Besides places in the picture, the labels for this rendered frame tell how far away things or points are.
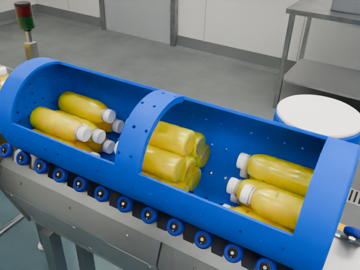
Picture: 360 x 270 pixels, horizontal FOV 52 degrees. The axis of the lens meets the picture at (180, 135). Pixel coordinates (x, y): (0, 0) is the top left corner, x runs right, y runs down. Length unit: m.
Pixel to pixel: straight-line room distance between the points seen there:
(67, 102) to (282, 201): 0.67
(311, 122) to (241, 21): 3.24
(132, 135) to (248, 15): 3.63
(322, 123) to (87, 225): 0.78
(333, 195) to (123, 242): 0.56
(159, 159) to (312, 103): 0.69
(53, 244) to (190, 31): 3.69
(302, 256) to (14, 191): 0.88
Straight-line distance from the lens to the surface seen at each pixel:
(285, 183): 0.86
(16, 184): 1.25
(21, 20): 1.66
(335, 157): 0.74
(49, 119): 1.05
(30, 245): 2.27
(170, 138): 0.86
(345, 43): 4.13
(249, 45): 4.43
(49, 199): 1.16
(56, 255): 1.49
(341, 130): 1.24
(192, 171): 0.94
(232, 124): 0.95
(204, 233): 0.88
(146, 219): 0.94
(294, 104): 1.34
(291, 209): 0.77
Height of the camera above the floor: 1.63
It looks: 33 degrees down
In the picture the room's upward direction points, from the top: 2 degrees clockwise
